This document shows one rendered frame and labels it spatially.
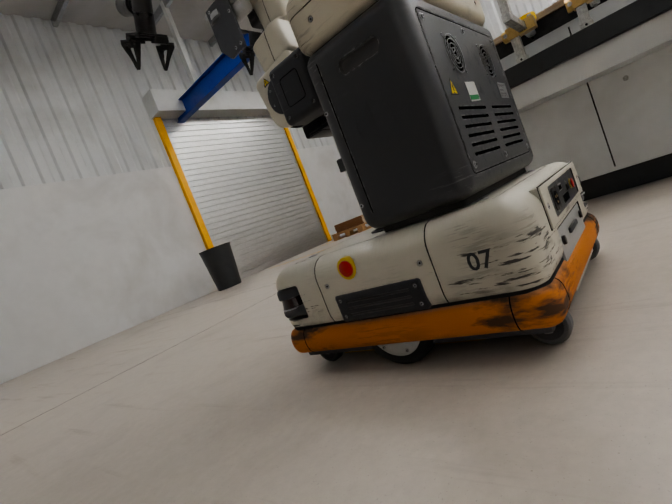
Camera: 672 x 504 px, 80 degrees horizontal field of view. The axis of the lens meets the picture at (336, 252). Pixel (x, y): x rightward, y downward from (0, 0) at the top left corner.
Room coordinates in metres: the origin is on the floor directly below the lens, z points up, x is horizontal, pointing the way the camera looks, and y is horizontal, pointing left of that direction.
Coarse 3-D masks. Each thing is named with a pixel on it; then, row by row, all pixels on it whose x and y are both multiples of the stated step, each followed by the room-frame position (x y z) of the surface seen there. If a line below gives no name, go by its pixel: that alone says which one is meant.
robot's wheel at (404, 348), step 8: (392, 344) 0.85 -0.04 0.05; (400, 344) 0.83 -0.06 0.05; (408, 344) 0.82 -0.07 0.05; (416, 344) 0.81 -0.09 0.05; (424, 344) 0.80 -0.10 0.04; (432, 344) 0.80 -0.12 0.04; (384, 352) 0.87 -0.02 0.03; (392, 352) 0.85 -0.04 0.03; (400, 352) 0.84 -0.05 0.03; (408, 352) 0.83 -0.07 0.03; (416, 352) 0.82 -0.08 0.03; (424, 352) 0.81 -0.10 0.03; (392, 360) 0.86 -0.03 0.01; (400, 360) 0.85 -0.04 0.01; (408, 360) 0.83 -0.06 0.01; (416, 360) 0.82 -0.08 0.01
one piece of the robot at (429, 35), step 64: (320, 0) 0.80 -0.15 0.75; (384, 0) 0.72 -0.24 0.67; (448, 0) 0.90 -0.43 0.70; (320, 64) 0.83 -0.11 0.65; (384, 64) 0.75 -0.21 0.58; (448, 64) 0.78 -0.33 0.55; (384, 128) 0.78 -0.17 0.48; (448, 128) 0.71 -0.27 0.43; (512, 128) 1.05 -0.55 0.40; (384, 192) 0.81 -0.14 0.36; (448, 192) 0.73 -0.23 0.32
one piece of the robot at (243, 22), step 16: (224, 0) 1.14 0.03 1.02; (240, 0) 1.12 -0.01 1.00; (208, 16) 1.19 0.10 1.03; (224, 16) 1.16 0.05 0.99; (240, 16) 1.15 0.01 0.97; (256, 16) 1.18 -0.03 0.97; (224, 32) 1.17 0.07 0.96; (240, 32) 1.13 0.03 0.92; (224, 48) 1.19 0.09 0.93; (240, 48) 1.15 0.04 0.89
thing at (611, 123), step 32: (608, 0) 1.71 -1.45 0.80; (544, 32) 1.87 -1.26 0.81; (512, 64) 1.98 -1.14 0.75; (640, 64) 1.69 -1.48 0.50; (576, 96) 1.85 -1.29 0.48; (608, 96) 1.78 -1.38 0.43; (640, 96) 1.71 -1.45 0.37; (544, 128) 1.96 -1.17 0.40; (576, 128) 1.87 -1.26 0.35; (608, 128) 1.80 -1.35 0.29; (640, 128) 1.73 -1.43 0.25; (544, 160) 1.99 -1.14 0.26; (576, 160) 1.90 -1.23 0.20; (608, 160) 1.82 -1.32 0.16; (640, 160) 1.75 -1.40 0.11; (608, 192) 1.87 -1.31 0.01
